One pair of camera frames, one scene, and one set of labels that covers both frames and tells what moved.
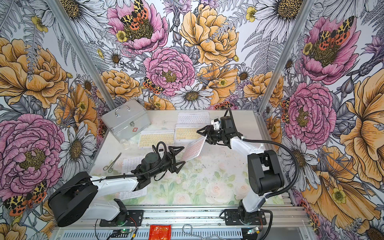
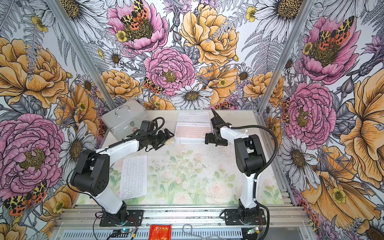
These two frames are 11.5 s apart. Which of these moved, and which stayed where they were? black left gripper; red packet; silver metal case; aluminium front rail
Moved: black left gripper
Stayed: aluminium front rail; red packet; silver metal case
